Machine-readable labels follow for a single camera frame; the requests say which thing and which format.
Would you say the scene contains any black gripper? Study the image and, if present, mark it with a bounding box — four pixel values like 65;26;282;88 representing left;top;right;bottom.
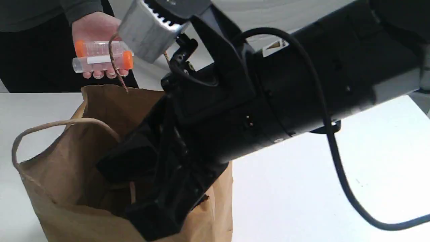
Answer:
96;10;292;242

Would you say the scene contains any brown paper bag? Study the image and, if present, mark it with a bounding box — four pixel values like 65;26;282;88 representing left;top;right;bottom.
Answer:
12;75;233;242

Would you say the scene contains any orange-capped clear tube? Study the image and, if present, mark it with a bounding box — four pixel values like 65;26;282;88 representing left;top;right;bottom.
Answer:
74;40;131;57
72;51;134;73

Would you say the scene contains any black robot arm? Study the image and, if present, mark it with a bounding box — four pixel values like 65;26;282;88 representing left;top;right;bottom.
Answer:
96;0;429;241

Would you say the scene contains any person's bare hand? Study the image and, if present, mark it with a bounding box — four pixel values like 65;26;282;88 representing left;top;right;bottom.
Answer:
71;12;129;79

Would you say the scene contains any grey backdrop cloth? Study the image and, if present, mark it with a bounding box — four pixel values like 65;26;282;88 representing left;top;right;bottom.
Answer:
109;0;353;91

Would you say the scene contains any person in dark clothes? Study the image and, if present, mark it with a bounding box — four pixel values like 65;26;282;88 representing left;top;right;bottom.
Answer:
0;0;121;93

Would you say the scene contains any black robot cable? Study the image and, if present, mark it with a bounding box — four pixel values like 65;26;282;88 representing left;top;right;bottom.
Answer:
165;28;430;232

